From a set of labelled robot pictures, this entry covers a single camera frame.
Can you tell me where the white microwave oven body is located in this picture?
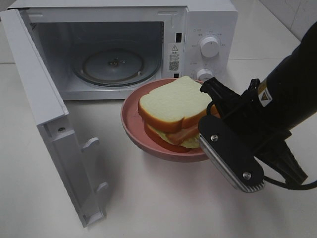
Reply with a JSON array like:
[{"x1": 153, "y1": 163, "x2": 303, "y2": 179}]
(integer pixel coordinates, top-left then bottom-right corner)
[{"x1": 7, "y1": 0, "x2": 238, "y2": 100}]

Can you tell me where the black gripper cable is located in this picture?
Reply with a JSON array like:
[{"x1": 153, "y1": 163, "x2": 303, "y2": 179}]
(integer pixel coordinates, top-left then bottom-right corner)
[{"x1": 205, "y1": 99, "x2": 317, "y2": 190}]

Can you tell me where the upper white power knob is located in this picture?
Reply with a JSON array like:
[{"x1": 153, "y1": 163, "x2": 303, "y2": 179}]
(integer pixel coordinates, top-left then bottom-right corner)
[{"x1": 200, "y1": 36, "x2": 220, "y2": 58}]

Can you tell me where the pink plate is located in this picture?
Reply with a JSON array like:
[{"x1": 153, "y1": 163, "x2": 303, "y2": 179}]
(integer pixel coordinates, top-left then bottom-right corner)
[{"x1": 121, "y1": 78, "x2": 208, "y2": 163}]

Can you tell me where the white bread sandwich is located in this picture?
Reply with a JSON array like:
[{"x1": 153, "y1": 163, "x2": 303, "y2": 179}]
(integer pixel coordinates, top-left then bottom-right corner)
[{"x1": 138, "y1": 76, "x2": 220, "y2": 153}]

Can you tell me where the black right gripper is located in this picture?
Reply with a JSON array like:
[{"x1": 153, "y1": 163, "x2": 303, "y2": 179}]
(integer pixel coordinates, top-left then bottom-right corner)
[{"x1": 200, "y1": 77, "x2": 309, "y2": 185}]

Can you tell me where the glass microwave turntable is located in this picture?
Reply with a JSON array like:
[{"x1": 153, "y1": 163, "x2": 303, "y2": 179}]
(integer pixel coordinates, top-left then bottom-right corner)
[{"x1": 72, "y1": 48, "x2": 161, "y2": 87}]

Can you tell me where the white warning label sticker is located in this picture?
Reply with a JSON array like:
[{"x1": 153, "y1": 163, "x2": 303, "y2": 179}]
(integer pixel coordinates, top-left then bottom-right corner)
[{"x1": 167, "y1": 43, "x2": 181, "y2": 72}]

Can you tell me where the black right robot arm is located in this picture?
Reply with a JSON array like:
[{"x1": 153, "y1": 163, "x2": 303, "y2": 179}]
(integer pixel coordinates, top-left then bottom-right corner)
[{"x1": 198, "y1": 25, "x2": 317, "y2": 193}]

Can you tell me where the lower white timer knob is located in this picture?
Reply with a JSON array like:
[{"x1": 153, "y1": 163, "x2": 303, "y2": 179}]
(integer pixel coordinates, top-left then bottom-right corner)
[{"x1": 197, "y1": 68, "x2": 214, "y2": 81}]

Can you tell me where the white microwave door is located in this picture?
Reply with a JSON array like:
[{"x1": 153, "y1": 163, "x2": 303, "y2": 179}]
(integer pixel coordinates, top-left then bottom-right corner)
[{"x1": 0, "y1": 9, "x2": 108, "y2": 227}]

